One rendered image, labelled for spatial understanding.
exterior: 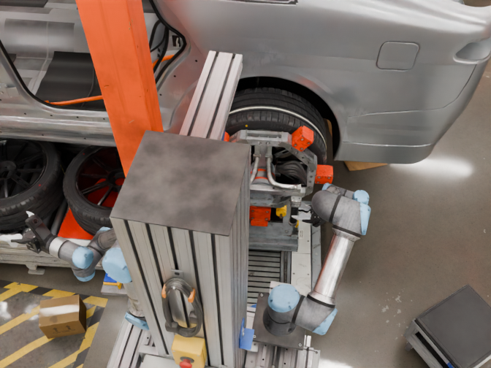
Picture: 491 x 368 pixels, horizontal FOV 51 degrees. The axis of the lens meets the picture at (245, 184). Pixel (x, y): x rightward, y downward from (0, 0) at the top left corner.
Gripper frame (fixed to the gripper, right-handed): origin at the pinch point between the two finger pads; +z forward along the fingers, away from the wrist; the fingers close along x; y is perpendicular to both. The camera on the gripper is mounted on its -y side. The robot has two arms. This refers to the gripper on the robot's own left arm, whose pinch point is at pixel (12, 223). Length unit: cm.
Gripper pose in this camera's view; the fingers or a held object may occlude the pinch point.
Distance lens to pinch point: 216.3
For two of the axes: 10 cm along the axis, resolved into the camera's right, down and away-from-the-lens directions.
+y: -0.6, 7.1, 7.0
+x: 4.2, -6.2, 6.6
